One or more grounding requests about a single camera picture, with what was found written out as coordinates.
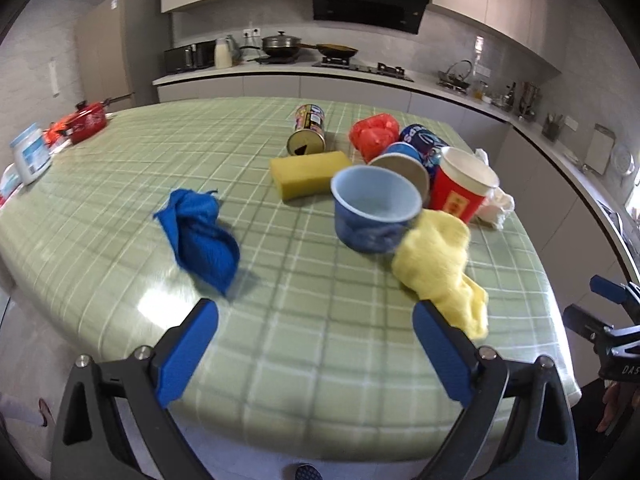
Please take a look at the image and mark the black microwave oven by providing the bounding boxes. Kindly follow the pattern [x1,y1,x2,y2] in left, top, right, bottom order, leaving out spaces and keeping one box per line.
[164,41,216,75]

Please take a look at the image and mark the white crumpled tissue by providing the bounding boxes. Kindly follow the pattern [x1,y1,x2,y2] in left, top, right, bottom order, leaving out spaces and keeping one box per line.
[469,148,515,231]

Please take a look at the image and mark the blue paper bowl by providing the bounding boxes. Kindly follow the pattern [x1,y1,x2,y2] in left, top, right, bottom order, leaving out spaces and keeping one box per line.
[330,165,423,254]

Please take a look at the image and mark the person's right hand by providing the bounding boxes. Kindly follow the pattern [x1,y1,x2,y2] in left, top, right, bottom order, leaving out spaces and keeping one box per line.
[597,382,639,432]

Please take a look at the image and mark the lidded wok on stove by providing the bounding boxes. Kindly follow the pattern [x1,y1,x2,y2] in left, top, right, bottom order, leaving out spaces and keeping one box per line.
[262,30,302,58]

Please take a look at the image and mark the black shoe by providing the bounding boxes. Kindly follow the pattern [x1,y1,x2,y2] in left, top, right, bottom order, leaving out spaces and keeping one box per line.
[294,464,323,480]

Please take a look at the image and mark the black frying pan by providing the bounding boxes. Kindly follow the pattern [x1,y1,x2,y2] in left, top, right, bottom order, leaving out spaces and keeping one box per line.
[299,44,358,60]

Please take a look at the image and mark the yellow cloth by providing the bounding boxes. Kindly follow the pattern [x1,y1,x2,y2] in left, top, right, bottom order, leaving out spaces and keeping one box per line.
[392,209,488,340]

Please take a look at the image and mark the red paper cup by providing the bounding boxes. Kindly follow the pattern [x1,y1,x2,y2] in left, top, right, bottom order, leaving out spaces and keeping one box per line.
[428,146,500,223]

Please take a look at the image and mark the red plastic bag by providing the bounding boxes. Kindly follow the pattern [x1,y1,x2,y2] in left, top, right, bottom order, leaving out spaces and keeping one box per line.
[349,113,400,162]

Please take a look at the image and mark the red enamel pot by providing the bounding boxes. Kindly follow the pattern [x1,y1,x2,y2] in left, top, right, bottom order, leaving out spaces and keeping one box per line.
[52,100,110,144]

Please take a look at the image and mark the blue cloth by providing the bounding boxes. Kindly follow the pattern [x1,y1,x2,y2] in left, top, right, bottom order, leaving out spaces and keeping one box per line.
[153,188,240,295]

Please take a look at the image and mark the white cutting board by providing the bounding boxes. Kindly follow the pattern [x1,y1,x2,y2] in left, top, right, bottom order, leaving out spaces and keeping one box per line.
[585,124,616,176]

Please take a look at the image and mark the white kettle jug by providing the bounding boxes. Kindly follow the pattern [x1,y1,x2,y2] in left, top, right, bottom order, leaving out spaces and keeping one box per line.
[214,38,233,70]

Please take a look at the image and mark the blue pepsi can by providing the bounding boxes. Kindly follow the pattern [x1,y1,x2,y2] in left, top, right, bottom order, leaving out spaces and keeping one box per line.
[399,124,448,178]

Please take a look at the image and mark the colourful drink can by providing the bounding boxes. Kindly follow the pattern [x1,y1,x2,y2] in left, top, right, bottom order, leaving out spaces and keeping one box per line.
[286,104,326,156]

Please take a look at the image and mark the yellow sponge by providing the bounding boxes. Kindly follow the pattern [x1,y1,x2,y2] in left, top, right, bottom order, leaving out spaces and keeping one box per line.
[270,151,352,202]

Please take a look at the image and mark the gas stove top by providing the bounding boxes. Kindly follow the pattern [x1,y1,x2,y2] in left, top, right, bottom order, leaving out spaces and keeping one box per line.
[314,58,412,82]

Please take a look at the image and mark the white blue jar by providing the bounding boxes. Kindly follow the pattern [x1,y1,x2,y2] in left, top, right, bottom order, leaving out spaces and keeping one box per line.
[10,124,52,185]

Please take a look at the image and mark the beige refrigerator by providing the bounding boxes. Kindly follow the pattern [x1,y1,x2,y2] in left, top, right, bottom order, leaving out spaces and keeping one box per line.
[74,0,174,111]

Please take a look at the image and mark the green checkered tablecloth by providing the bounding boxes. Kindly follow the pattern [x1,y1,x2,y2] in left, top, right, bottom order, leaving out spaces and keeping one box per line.
[0,96,583,463]

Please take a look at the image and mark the blue white paper cup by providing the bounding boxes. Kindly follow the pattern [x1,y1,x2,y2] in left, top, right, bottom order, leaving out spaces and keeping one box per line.
[368,142,430,205]

